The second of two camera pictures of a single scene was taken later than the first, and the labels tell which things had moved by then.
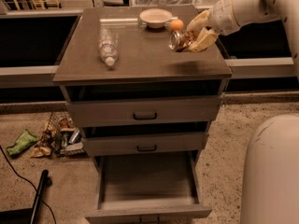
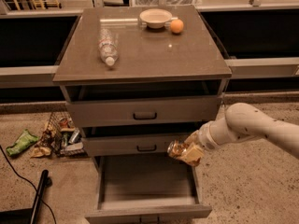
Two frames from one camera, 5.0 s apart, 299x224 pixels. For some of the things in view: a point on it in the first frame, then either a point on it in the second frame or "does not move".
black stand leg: x=43 y=183 does not move
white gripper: x=221 y=15 to x=206 y=137
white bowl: x=155 y=18 does not move
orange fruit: x=177 y=24 does not move
